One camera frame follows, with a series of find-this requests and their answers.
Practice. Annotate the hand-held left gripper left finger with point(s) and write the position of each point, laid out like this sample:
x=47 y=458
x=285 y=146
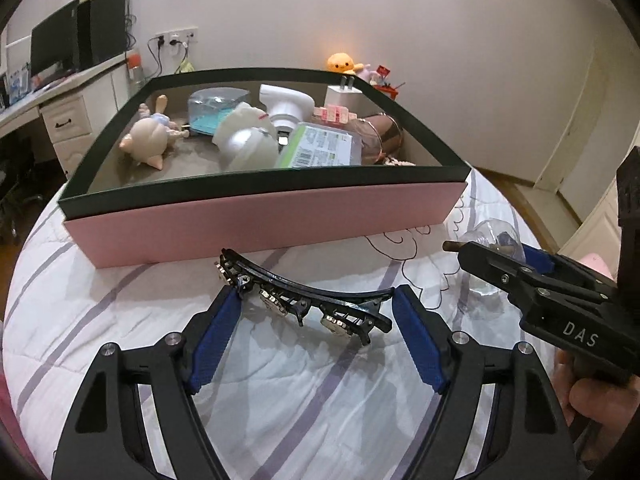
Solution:
x=215 y=340

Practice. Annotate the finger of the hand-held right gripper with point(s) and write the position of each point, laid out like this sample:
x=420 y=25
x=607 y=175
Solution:
x=537 y=259
x=490 y=265

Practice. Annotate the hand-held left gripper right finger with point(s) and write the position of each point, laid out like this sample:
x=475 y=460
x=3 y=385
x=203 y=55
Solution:
x=420 y=340

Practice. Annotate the clear plastic container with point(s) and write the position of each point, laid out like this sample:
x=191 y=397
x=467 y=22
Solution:
x=487 y=237

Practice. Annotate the pink box with green rim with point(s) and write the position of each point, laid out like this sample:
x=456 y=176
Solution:
x=260 y=220

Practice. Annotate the rose gold metal canister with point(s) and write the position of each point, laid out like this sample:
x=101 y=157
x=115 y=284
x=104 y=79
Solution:
x=382 y=135

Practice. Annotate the small pastel doll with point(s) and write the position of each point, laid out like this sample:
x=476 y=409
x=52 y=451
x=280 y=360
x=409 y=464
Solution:
x=147 y=137

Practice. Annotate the person's right hand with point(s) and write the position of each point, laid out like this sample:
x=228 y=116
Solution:
x=595 y=402

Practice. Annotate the cream room door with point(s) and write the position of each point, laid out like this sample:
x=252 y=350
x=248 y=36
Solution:
x=575 y=125

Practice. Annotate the white round bottle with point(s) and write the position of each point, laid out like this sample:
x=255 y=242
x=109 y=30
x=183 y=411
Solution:
x=245 y=140

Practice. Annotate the red toy pieces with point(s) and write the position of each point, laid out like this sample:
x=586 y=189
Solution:
x=390 y=89

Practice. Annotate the green label plastic packet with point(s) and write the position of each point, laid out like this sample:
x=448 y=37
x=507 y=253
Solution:
x=320 y=147

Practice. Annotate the pink block toy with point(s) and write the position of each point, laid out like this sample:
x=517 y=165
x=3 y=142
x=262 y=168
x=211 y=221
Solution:
x=334 y=115

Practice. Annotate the white charger plug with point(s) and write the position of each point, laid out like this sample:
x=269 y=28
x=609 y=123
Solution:
x=344 y=95

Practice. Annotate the pink plush toy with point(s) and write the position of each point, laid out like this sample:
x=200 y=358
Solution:
x=369 y=74

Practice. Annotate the blue clear plastic box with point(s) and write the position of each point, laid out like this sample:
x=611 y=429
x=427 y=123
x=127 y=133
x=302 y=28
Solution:
x=215 y=110

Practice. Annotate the white spray nozzle device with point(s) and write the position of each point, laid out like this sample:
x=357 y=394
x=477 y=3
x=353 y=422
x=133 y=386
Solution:
x=285 y=105

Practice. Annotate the black office chair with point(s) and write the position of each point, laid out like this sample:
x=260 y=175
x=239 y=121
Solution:
x=20 y=185

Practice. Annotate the yellow plush duck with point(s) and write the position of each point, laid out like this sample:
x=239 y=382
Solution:
x=344 y=62

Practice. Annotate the white drawer unit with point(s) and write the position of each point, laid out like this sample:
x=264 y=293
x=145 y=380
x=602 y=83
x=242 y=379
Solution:
x=67 y=130

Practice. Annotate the yellow green snack bag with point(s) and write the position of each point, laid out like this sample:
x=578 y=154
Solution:
x=186 y=67

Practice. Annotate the orange cap water bottle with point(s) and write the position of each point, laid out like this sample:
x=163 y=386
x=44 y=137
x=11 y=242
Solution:
x=135 y=67

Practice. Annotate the white computer desk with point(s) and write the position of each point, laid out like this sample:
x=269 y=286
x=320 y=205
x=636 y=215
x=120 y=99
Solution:
x=75 y=82

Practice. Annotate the blue white boxes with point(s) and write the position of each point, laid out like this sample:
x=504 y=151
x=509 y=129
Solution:
x=15 y=85

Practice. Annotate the black computer tower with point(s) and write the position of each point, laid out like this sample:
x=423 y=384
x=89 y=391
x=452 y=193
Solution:
x=102 y=30

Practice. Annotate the black computer monitor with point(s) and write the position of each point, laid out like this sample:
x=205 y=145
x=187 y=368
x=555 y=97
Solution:
x=52 y=40

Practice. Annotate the white wall power strip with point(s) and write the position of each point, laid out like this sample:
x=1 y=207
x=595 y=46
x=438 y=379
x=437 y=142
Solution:
x=175 y=36

